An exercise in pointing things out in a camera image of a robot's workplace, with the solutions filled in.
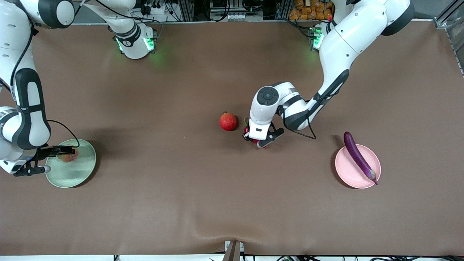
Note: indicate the red chili pepper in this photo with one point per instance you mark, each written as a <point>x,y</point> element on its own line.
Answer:
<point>255,141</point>

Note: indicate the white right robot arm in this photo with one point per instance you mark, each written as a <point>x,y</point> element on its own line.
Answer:
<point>29,108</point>

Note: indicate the pink plate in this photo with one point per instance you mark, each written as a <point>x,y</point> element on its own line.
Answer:
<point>348,170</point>

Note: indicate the yellow pink peach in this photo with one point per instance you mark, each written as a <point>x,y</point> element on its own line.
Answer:
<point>69,158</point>

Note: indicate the aluminium frame profile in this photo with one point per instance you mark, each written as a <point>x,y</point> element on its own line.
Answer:
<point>444,20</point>

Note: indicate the pile of orange toys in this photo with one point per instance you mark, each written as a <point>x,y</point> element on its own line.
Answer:
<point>308,11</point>

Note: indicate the red pomegranate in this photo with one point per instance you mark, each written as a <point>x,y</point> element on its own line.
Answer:
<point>228,122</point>

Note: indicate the light green plate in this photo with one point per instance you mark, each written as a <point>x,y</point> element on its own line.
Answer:
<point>79,170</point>

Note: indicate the purple eggplant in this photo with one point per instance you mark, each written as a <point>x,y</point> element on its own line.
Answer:
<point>357,154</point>

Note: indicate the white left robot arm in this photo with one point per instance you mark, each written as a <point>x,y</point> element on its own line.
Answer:
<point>344,40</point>

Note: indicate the brown table mat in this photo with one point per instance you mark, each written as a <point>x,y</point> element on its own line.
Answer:
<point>181,90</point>

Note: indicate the white power strip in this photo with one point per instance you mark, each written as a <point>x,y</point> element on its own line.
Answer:
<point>156,9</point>

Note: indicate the aluminium frame post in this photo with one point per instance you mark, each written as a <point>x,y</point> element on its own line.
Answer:
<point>284,9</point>
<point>186,9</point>

